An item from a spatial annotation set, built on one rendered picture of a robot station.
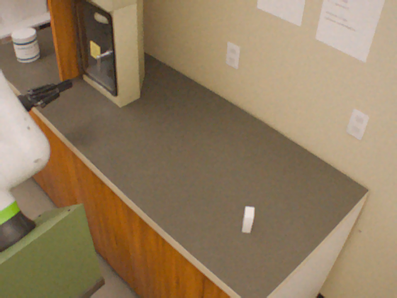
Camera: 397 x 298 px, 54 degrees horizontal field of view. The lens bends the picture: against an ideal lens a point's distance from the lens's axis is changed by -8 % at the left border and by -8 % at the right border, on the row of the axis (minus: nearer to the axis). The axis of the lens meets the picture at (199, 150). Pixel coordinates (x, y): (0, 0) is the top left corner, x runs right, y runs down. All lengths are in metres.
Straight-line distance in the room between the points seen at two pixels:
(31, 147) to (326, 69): 1.05
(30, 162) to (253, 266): 0.73
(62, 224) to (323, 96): 1.07
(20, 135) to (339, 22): 1.07
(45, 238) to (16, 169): 0.20
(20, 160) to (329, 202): 1.06
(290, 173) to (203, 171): 0.33
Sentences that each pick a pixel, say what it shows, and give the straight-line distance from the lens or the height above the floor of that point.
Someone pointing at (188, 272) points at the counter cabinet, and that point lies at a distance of 1.52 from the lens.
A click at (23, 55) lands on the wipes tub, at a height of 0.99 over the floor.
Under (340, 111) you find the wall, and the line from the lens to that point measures 1.63.
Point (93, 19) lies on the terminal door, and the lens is 1.81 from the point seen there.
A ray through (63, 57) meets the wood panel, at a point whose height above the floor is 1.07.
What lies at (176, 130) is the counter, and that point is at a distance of 1.76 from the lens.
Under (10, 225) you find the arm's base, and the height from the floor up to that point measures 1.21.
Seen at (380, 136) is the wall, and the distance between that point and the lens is 1.59.
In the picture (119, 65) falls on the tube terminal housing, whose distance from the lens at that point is 1.79.
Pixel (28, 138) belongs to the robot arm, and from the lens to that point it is 1.10.
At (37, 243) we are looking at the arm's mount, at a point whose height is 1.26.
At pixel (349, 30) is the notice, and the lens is 1.49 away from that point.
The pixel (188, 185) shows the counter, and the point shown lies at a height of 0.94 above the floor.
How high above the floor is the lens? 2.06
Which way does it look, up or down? 42 degrees down
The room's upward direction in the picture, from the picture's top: 3 degrees clockwise
